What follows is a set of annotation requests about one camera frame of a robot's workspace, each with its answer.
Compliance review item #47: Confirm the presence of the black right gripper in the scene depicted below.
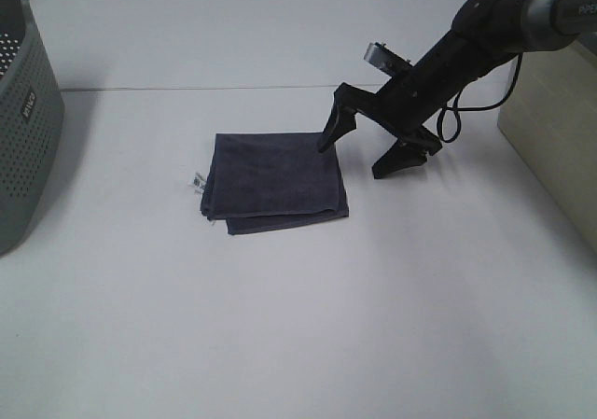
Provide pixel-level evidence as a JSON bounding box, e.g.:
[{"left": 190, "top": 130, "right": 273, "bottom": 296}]
[{"left": 318, "top": 30, "right": 493, "bottom": 178}]

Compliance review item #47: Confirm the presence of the dark grey towel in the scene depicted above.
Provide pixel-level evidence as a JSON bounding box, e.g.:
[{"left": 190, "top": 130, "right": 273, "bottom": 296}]
[{"left": 199, "top": 133, "right": 349, "bottom": 235}]

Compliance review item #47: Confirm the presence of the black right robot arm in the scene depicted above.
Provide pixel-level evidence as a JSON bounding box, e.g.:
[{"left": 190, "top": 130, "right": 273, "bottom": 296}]
[{"left": 317, "top": 0, "right": 596, "bottom": 179}]

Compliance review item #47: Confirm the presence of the beige plastic storage bin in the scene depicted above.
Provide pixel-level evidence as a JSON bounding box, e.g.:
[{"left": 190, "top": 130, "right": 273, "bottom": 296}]
[{"left": 497, "top": 41, "right": 596, "bottom": 251}]

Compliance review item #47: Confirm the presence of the grey perforated plastic basket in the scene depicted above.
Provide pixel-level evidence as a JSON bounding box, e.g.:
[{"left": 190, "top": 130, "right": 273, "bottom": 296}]
[{"left": 1, "top": 0, "right": 64, "bottom": 255}]

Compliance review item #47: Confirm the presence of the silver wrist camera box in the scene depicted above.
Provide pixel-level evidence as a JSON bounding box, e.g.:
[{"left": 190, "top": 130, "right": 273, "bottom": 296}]
[{"left": 363, "top": 42, "right": 412, "bottom": 77}]

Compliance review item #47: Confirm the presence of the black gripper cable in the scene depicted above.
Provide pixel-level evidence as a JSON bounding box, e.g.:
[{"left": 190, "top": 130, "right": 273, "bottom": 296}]
[{"left": 437, "top": 50, "right": 524, "bottom": 143}]

